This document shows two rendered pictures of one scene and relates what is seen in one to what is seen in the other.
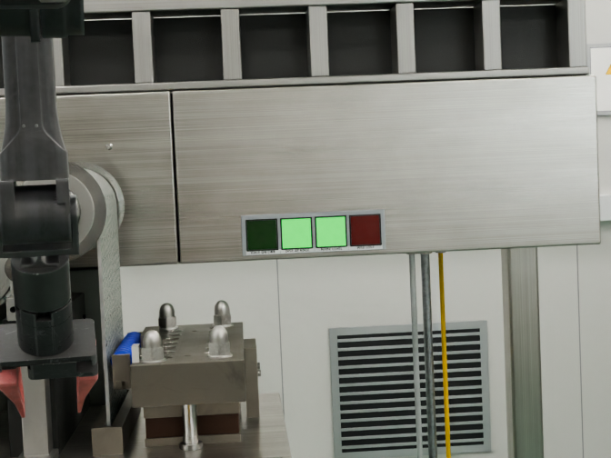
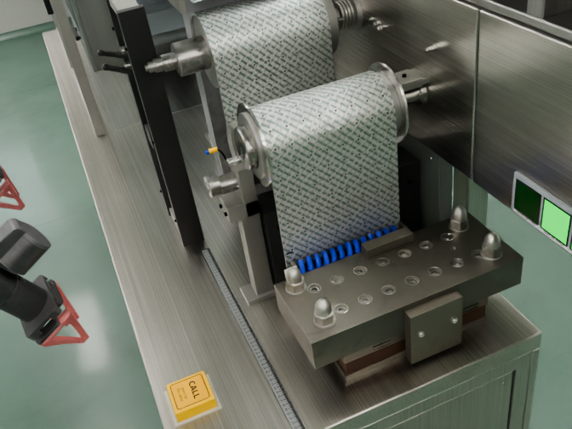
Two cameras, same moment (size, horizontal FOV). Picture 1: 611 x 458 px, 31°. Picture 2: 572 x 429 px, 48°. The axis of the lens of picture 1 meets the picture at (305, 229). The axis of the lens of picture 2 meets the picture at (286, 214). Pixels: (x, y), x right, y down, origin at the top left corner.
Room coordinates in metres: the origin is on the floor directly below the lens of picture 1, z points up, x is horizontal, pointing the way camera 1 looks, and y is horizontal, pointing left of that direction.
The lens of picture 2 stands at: (1.37, -0.59, 1.77)
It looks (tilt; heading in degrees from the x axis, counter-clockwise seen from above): 35 degrees down; 76
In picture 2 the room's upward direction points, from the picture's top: 9 degrees counter-clockwise
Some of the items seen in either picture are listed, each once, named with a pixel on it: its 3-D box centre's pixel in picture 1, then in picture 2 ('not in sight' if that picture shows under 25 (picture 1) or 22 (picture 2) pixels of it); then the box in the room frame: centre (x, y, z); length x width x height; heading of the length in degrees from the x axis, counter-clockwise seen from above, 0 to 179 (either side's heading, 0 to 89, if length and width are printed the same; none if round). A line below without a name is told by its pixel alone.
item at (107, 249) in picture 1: (111, 296); (340, 206); (1.68, 0.30, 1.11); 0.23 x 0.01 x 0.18; 3
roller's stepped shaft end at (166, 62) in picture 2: not in sight; (160, 64); (1.46, 0.60, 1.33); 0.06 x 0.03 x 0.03; 3
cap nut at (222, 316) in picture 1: (222, 313); (491, 243); (1.90, 0.15, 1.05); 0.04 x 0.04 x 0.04
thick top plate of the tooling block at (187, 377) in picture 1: (194, 359); (397, 283); (1.73, 0.19, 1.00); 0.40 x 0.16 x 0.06; 3
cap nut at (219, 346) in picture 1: (218, 341); (323, 310); (1.58, 0.13, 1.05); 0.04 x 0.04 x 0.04
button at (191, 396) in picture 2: not in sight; (191, 396); (1.34, 0.18, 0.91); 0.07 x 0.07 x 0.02; 3
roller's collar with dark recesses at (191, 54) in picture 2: not in sight; (191, 55); (1.52, 0.60, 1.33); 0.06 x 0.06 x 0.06; 3
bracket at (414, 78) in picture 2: not in sight; (407, 78); (1.86, 0.37, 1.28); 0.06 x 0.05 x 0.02; 3
